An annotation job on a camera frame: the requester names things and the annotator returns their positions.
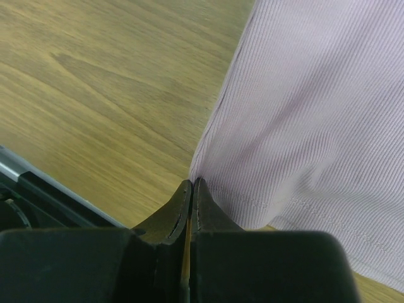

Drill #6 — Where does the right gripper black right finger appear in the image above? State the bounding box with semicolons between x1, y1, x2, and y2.
191;178;243;235

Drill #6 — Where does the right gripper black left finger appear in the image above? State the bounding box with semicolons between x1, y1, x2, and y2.
131;180;192;244

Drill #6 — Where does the pink ribbed tank top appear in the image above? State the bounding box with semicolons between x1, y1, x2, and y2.
189;1;403;291

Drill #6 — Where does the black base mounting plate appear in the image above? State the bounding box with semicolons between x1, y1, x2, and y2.
1;172;123;232

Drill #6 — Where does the aluminium frame rail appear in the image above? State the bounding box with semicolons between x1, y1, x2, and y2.
1;145;125;227

